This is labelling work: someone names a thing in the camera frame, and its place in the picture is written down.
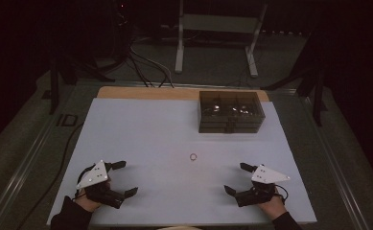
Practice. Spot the white metal stand frame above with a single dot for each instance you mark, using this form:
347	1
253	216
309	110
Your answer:
219	24

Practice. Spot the metal floor rail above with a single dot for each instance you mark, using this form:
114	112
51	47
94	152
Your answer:
331	156
21	179

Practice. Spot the person's left hand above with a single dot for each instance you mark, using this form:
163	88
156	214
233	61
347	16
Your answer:
87	204

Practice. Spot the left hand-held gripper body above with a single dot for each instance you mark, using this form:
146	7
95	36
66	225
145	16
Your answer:
95	176

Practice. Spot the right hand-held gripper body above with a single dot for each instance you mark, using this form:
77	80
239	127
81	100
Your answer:
264	175

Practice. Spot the dark transparent drawer box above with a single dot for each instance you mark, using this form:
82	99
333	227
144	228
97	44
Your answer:
213	123

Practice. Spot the white board table cover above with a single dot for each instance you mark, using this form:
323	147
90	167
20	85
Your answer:
158	134

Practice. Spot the person's right hand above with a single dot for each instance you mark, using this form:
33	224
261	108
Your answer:
273	207

